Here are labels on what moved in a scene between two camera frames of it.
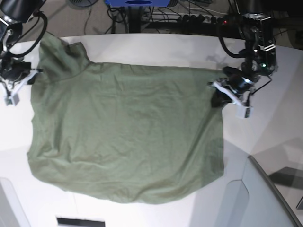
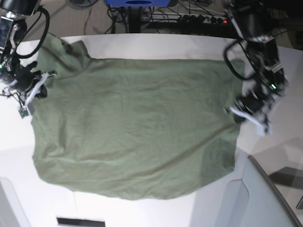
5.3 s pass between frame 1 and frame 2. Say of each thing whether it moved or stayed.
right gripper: moved
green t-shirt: moved
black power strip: stayed
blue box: stayed
